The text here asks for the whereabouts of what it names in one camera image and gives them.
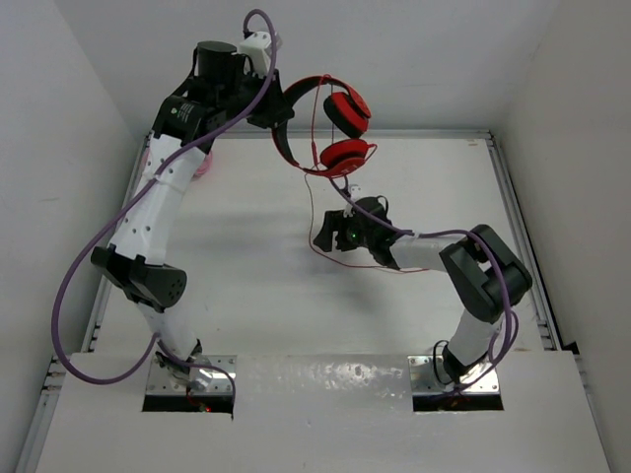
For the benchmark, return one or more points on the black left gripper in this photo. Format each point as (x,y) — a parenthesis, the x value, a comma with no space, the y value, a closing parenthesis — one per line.
(274,109)

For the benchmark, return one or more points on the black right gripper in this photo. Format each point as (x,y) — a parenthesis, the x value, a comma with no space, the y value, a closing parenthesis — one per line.
(335,222)

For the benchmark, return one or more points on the red black headphones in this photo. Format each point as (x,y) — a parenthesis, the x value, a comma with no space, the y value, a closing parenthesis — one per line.
(349,117)

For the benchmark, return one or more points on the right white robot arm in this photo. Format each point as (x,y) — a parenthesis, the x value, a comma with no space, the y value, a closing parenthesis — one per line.
(488,277)

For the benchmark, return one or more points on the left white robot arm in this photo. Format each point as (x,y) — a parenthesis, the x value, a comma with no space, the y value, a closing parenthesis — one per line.
(134,260)

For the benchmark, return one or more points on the white front board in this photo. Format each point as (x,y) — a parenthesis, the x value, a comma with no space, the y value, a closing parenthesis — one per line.
(332,414)

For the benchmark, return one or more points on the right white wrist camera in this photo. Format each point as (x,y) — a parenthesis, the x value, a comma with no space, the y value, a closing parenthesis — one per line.
(353,192)

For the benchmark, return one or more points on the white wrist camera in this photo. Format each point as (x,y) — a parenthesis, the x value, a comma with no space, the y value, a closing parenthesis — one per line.
(353,192)
(258,47)

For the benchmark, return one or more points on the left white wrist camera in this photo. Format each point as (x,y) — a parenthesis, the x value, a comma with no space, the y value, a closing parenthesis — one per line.
(258,47)

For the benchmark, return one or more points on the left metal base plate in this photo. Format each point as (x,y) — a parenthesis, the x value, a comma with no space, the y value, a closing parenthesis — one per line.
(166,378)

